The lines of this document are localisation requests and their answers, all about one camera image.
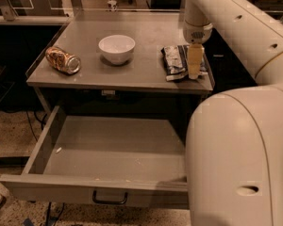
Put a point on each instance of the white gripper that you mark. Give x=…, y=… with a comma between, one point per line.
x=196, y=34

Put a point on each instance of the blue chip bag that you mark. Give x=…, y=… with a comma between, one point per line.
x=175, y=62

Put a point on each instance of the grey metal cabinet table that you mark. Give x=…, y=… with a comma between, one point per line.
x=137, y=88

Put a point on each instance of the white ceramic bowl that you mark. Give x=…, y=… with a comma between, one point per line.
x=117, y=49

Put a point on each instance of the crushed soda can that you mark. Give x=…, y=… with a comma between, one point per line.
x=62, y=60

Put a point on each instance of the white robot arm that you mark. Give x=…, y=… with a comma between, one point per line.
x=234, y=143

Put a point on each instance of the white horizontal rail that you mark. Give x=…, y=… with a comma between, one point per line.
x=36, y=20

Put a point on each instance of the grey open drawer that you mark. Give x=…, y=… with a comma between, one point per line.
x=76, y=155

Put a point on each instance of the black drawer handle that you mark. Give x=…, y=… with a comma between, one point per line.
x=109, y=198

